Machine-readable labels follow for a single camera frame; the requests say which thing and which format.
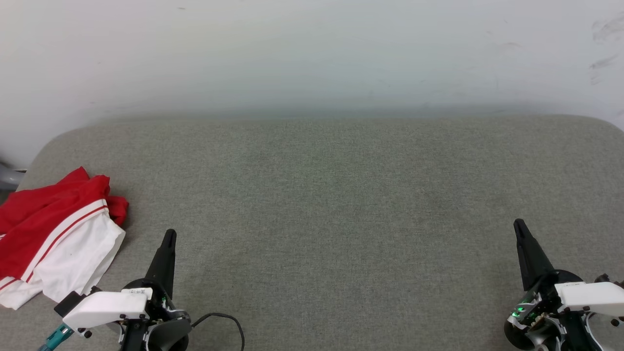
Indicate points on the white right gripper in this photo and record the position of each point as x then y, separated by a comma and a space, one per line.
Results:
594, 297

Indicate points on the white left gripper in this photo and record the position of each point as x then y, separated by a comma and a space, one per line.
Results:
107, 307

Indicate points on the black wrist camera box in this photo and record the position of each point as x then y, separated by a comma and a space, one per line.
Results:
604, 279
68, 303

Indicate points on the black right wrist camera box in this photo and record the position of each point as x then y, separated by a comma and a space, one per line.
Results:
604, 279

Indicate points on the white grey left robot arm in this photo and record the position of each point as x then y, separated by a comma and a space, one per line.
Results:
168, 336

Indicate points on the grey fabric sofa cushion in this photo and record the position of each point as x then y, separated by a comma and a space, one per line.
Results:
312, 219

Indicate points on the red white basketball jersey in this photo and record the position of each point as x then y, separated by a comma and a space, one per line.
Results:
48, 219

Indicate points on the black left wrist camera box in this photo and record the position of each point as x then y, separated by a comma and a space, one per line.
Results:
68, 303

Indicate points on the grey metal frame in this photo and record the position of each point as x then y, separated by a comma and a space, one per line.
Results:
7, 178

